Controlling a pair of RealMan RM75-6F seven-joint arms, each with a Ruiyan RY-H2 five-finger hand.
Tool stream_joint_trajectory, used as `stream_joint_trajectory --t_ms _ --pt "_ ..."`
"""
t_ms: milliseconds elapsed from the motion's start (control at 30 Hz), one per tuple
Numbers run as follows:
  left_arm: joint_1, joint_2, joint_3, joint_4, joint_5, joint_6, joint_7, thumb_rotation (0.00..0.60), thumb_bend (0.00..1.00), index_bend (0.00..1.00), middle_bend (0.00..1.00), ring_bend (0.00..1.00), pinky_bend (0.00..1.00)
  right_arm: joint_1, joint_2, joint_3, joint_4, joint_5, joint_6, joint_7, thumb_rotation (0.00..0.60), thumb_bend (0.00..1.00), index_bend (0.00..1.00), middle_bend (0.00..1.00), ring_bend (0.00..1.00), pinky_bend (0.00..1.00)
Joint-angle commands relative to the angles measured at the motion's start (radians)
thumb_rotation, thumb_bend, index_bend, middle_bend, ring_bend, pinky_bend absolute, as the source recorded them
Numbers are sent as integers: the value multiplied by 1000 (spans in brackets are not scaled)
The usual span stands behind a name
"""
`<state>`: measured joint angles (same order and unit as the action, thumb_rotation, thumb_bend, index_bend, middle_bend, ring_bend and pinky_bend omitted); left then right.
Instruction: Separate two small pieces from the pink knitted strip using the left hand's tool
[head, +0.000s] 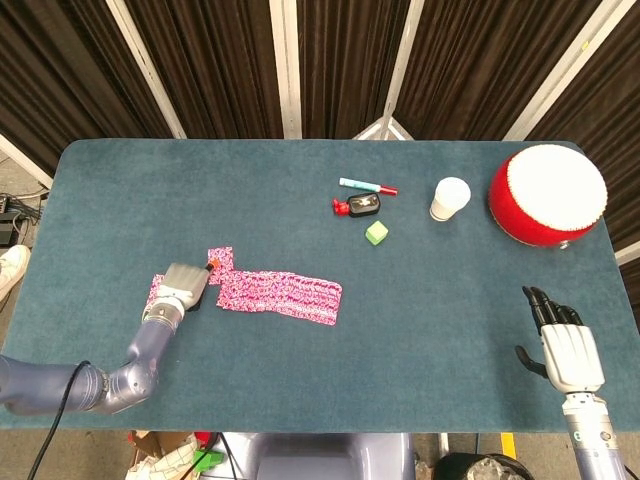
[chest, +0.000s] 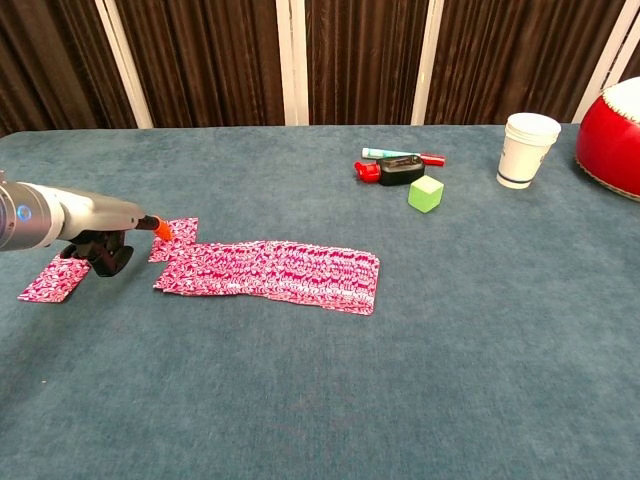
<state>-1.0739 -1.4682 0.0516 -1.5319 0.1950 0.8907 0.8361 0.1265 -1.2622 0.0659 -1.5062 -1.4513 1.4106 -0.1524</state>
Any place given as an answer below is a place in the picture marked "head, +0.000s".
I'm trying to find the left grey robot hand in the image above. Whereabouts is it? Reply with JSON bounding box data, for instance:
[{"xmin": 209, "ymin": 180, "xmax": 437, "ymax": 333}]
[{"xmin": 155, "ymin": 258, "xmax": 221, "ymax": 314}]

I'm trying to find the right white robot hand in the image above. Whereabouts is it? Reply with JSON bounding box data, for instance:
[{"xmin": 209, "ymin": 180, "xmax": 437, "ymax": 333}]
[{"xmin": 514, "ymin": 285, "xmax": 606, "ymax": 395}]

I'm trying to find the spread of pink playing cards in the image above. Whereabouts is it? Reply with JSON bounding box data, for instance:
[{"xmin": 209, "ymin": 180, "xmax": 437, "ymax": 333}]
[{"xmin": 216, "ymin": 269, "xmax": 345, "ymax": 329}]

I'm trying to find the red and white ball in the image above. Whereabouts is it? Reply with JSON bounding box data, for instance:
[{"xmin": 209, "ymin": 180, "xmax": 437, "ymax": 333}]
[{"xmin": 488, "ymin": 144, "xmax": 609, "ymax": 250}]

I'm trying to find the black waste bin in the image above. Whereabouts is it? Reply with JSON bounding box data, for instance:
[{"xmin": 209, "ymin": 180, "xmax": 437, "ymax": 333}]
[{"xmin": 433, "ymin": 452, "xmax": 581, "ymax": 480}]

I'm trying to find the white sneaker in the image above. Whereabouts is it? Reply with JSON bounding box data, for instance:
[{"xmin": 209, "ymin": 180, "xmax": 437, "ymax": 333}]
[{"xmin": 0, "ymin": 244, "xmax": 32, "ymax": 301}]

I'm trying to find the cardboard box with paper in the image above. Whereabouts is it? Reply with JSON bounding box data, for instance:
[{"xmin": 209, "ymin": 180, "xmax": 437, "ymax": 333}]
[{"xmin": 127, "ymin": 429, "xmax": 211, "ymax": 480}]

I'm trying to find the green plastic object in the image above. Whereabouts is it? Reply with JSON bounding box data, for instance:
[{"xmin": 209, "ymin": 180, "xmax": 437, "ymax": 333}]
[{"xmin": 193, "ymin": 448, "xmax": 226, "ymax": 474}]

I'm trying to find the black power strip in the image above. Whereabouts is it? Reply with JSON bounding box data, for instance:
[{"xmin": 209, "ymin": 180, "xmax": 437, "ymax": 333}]
[{"xmin": 0, "ymin": 195, "xmax": 24, "ymax": 246}]

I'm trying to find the teal felt table cover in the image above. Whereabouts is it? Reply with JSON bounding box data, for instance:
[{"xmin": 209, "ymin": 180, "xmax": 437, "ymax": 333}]
[{"xmin": 0, "ymin": 138, "xmax": 640, "ymax": 434}]

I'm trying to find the black bottle with red cap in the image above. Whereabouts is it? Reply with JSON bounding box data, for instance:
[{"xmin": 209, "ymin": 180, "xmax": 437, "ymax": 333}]
[{"xmin": 331, "ymin": 193, "xmax": 384, "ymax": 220}]

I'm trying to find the white paper cup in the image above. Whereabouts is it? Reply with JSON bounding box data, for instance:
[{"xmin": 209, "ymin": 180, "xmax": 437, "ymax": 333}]
[{"xmin": 428, "ymin": 176, "xmax": 473, "ymax": 222}]

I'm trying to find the green cube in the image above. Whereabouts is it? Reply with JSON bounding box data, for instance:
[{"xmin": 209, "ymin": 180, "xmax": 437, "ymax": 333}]
[{"xmin": 365, "ymin": 219, "xmax": 391, "ymax": 247}]

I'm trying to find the teal marker with red cap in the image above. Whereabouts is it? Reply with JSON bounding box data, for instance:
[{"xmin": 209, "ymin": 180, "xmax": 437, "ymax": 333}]
[{"xmin": 338, "ymin": 177, "xmax": 400, "ymax": 197}]

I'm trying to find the dark brown curtain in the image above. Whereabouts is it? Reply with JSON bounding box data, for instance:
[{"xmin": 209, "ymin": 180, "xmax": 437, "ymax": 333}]
[{"xmin": 0, "ymin": 0, "xmax": 640, "ymax": 251}]

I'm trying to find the blue-grey robot torso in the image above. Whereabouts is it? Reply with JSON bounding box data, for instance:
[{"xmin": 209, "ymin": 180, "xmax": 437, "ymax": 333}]
[{"xmin": 244, "ymin": 430, "xmax": 416, "ymax": 480}]

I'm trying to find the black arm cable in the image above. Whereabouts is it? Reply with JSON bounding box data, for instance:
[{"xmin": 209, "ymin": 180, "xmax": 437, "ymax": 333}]
[{"xmin": 27, "ymin": 359, "xmax": 92, "ymax": 480}]

